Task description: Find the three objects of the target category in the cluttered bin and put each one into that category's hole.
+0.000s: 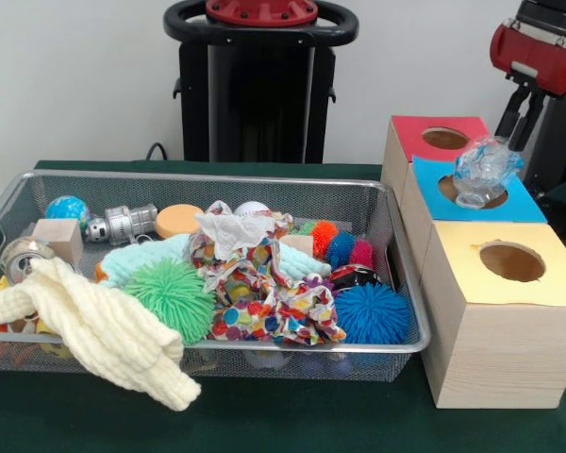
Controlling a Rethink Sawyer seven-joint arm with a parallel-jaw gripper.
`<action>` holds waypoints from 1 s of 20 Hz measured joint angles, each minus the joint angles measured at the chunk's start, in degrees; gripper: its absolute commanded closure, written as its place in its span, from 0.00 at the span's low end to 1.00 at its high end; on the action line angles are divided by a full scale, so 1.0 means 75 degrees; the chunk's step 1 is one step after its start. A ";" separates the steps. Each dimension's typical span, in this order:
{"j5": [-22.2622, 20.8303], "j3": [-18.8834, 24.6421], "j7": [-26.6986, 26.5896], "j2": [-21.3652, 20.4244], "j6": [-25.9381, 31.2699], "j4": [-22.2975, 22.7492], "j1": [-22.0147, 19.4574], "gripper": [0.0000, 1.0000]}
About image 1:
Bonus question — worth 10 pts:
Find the green spiky ball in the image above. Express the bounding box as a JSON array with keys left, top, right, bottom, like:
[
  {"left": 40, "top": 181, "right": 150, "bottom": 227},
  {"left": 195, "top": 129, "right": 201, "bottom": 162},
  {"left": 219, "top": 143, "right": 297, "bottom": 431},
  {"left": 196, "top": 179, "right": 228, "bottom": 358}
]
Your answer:
[{"left": 125, "top": 260, "right": 217, "bottom": 345}]

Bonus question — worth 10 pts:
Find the wooden box with three holes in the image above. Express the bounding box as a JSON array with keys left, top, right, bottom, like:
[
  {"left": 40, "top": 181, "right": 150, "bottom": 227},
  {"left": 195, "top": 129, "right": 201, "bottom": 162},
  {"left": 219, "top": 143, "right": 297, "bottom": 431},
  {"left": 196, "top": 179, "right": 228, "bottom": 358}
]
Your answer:
[{"left": 380, "top": 115, "right": 566, "bottom": 410}]

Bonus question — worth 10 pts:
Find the colourful patterned cloth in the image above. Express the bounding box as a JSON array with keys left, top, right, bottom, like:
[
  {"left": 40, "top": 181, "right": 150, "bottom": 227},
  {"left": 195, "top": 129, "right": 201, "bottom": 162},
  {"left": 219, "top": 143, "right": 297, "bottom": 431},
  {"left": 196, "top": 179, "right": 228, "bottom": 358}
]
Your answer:
[
  {"left": 194, "top": 200, "right": 293, "bottom": 262},
  {"left": 191, "top": 236, "right": 348, "bottom": 346}
]

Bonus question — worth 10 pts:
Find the small blue globe ball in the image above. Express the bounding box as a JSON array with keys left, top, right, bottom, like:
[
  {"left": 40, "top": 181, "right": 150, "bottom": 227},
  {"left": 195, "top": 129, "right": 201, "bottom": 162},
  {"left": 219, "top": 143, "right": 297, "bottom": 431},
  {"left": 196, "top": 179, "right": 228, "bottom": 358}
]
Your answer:
[{"left": 44, "top": 195, "right": 92, "bottom": 232}]

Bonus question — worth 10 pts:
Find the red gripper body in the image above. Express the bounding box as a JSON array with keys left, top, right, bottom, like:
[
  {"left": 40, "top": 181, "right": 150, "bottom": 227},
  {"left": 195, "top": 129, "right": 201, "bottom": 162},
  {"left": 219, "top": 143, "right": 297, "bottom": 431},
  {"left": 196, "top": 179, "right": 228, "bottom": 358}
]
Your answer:
[{"left": 490, "top": 21, "right": 566, "bottom": 97}]

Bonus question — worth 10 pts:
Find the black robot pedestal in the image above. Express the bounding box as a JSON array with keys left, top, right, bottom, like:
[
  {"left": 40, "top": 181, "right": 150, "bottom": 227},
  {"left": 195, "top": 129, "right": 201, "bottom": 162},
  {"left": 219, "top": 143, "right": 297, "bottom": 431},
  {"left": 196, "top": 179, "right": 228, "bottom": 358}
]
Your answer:
[{"left": 163, "top": 0, "right": 359, "bottom": 164}]

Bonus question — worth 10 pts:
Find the round silver tin can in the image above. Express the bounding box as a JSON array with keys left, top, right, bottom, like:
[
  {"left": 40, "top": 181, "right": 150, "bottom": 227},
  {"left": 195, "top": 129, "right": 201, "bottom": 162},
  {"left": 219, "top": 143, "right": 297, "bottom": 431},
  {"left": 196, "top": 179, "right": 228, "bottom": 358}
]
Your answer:
[{"left": 0, "top": 238, "right": 56, "bottom": 284}]

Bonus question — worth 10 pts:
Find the crushed clear water bottle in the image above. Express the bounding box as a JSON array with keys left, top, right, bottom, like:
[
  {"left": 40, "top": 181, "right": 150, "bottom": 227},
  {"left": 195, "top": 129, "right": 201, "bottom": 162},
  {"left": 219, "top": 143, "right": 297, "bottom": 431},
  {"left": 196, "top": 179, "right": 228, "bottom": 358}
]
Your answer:
[{"left": 453, "top": 136, "right": 525, "bottom": 210}]

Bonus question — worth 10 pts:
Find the mint green cloth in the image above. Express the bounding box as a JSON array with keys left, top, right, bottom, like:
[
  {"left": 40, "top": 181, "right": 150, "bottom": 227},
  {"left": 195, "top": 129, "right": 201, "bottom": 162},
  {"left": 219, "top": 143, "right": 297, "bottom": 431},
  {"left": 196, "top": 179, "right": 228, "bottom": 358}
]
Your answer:
[{"left": 100, "top": 234, "right": 331, "bottom": 287}]

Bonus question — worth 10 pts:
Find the pale pink ball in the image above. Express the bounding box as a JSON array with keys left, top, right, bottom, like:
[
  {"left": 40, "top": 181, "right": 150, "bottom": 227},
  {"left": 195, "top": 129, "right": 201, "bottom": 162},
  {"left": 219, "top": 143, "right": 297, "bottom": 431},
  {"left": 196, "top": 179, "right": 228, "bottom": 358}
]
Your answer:
[{"left": 234, "top": 200, "right": 271, "bottom": 217}]

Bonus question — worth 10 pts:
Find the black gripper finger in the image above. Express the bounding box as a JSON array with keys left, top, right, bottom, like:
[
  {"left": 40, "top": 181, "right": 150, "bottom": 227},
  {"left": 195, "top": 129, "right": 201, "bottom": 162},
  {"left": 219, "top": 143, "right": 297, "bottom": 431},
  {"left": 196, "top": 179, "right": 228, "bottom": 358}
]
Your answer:
[
  {"left": 509, "top": 92, "right": 546, "bottom": 152},
  {"left": 493, "top": 85, "right": 527, "bottom": 141}
]

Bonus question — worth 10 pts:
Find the pale yellow cloth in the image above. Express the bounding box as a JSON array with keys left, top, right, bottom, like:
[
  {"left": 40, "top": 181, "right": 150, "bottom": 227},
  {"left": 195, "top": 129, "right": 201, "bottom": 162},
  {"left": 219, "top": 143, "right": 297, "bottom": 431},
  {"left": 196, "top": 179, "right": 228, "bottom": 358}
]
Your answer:
[{"left": 0, "top": 258, "right": 203, "bottom": 412}]

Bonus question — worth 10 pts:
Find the tan round bun toy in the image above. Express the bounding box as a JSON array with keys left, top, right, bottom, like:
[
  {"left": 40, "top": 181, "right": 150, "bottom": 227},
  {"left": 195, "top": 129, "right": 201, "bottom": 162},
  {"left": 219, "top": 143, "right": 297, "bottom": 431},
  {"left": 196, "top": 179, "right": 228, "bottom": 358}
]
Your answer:
[{"left": 156, "top": 204, "right": 205, "bottom": 239}]

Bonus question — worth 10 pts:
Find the purple spiky ball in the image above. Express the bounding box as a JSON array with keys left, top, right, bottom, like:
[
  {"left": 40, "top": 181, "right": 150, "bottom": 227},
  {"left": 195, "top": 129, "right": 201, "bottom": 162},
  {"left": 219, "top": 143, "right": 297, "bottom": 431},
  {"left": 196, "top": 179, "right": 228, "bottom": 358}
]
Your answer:
[{"left": 305, "top": 274, "right": 336, "bottom": 295}]

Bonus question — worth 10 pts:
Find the dark blue spiky ball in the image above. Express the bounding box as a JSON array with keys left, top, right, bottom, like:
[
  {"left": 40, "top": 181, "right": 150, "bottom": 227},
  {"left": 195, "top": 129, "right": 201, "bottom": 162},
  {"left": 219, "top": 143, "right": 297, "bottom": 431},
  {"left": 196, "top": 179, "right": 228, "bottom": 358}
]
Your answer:
[{"left": 325, "top": 232, "right": 358, "bottom": 269}]

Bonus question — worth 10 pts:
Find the small wooden cube block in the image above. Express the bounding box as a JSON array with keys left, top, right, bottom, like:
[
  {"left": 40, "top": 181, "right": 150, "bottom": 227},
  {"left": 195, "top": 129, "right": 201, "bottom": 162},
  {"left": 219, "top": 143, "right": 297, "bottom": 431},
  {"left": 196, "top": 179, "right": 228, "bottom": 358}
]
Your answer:
[{"left": 31, "top": 219, "right": 83, "bottom": 267}]

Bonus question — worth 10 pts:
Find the shallow clear mesh bin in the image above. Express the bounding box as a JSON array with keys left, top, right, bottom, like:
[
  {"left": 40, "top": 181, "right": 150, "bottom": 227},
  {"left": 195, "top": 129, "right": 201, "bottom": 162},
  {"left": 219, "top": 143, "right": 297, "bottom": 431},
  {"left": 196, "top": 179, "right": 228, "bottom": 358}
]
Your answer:
[{"left": 0, "top": 170, "right": 430, "bottom": 381}]

